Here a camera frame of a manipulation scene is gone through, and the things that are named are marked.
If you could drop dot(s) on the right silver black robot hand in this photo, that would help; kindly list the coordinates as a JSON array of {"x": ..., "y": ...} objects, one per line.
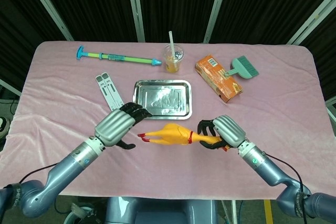
[{"x": 231, "y": 130}]

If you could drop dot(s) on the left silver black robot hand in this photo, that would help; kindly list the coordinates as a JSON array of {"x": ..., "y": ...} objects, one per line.
[{"x": 114, "y": 127}]

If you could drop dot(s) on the yellow rubber chicken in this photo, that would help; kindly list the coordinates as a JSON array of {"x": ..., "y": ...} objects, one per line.
[{"x": 173, "y": 134}]

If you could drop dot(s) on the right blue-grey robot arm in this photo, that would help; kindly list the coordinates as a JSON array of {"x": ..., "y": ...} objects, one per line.
[{"x": 273, "y": 171}]

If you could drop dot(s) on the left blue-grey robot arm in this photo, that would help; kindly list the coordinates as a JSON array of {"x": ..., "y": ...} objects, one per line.
[{"x": 68, "y": 166}]

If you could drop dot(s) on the rectangular stainless steel tray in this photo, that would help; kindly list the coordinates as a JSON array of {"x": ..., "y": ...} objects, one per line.
[{"x": 162, "y": 95}]

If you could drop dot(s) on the small teal hand brush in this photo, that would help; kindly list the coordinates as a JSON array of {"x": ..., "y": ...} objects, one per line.
[{"x": 242, "y": 68}]

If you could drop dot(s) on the green blue water syringe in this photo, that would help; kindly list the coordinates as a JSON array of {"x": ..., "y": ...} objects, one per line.
[{"x": 118, "y": 57}]

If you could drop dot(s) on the folded white laptop stand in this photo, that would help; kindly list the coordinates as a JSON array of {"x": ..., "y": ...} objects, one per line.
[{"x": 109, "y": 90}]

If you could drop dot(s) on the pink velvet tablecloth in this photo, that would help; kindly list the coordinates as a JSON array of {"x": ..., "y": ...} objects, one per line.
[{"x": 65, "y": 108}]

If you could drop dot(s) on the orange carton box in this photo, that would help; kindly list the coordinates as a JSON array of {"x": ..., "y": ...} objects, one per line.
[{"x": 218, "y": 77}]

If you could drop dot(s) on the clear cup with orange drink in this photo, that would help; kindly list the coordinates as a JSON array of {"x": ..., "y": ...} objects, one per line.
[{"x": 173, "y": 64}]

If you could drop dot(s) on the blue-grey robot torso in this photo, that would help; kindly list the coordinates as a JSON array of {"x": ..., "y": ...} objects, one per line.
[{"x": 160, "y": 211}]

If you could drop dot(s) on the white bucket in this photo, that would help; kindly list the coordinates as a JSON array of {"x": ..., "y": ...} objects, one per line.
[{"x": 78, "y": 216}]

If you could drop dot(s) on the white drinking straw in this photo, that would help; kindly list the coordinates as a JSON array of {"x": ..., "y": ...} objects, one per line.
[{"x": 171, "y": 40}]

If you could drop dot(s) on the white black floor object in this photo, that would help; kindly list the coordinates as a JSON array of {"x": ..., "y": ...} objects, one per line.
[{"x": 4, "y": 125}]

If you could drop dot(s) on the grey aluminium frame post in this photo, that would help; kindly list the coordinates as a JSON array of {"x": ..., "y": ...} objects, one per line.
[
  {"x": 312, "y": 20},
  {"x": 47, "y": 5},
  {"x": 135, "y": 6},
  {"x": 217, "y": 6}
]

